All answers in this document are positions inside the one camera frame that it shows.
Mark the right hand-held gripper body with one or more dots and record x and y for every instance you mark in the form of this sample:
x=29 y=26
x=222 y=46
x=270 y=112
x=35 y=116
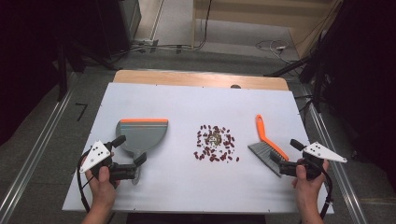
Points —
x=323 y=152

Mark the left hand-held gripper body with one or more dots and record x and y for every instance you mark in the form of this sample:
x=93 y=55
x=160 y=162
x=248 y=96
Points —
x=95 y=155

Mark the grey dustpan with orange edge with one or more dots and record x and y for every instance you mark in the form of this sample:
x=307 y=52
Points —
x=141 y=137

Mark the orange brush with grey bristles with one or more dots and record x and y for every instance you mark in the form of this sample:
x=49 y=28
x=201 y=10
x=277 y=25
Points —
x=261 y=126

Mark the pile of red beans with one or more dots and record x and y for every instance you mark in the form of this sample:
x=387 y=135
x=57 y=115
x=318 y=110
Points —
x=212 y=158

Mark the pile of small green beans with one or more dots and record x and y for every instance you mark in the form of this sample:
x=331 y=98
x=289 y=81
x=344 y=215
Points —
x=214 y=139

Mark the person's left hand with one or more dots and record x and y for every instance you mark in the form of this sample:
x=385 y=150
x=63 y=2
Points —
x=102 y=189

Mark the person's right hand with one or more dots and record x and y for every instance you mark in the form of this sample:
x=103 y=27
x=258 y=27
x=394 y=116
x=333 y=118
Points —
x=306 y=189

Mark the white board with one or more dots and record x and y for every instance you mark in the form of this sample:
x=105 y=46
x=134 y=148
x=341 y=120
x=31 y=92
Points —
x=186 y=186

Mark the dark curtain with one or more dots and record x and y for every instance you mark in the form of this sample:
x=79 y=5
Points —
x=25 y=62
x=367 y=77

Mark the wooden table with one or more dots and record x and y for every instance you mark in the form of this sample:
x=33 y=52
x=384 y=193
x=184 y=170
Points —
x=186 y=79

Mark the power strip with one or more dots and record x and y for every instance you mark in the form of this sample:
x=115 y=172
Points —
x=146 y=42

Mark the black cabinet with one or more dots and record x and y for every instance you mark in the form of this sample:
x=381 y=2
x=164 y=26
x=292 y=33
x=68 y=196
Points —
x=106 y=25

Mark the aluminium floor rail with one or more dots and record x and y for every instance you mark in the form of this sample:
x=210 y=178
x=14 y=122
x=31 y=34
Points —
x=348 y=193
x=34 y=151

